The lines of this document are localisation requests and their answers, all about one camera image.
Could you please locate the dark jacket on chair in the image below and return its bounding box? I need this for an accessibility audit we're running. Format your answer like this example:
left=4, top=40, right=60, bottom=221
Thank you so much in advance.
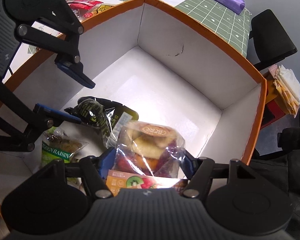
left=250, top=126, right=300, bottom=240

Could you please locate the dried fruit mix bag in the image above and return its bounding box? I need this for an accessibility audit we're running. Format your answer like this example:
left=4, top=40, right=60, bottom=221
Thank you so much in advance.
left=106, top=121, right=188, bottom=196

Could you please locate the folded cloth stack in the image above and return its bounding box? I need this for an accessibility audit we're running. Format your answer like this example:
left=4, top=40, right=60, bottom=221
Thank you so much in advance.
left=268, top=64, right=300, bottom=117

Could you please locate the red orange stool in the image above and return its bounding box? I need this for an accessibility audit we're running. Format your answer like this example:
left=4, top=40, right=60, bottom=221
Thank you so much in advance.
left=261, top=72, right=289, bottom=129

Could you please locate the yellow label crispy snack bag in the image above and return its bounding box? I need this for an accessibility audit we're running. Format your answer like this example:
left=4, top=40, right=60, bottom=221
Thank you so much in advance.
left=83, top=3, right=114, bottom=18

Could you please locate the green raisin bag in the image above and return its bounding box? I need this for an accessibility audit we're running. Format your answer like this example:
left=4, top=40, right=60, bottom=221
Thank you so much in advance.
left=41, top=126, right=89, bottom=188

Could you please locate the dark green snack packet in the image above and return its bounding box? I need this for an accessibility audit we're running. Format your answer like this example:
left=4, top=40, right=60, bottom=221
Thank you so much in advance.
left=64, top=96, right=139, bottom=148

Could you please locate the black chair far end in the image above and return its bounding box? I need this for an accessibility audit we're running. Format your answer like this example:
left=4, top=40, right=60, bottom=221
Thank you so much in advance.
left=249, top=9, right=298, bottom=71

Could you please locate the orange cardboard box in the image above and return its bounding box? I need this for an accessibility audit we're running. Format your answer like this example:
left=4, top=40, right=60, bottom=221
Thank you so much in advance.
left=0, top=0, right=268, bottom=218

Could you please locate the red spicy strip packet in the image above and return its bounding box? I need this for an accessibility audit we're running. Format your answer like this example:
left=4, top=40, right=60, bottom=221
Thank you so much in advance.
left=67, top=0, right=103, bottom=22

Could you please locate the green checked tablecloth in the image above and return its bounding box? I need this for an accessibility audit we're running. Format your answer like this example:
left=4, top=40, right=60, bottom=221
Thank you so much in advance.
left=175, top=0, right=251, bottom=56

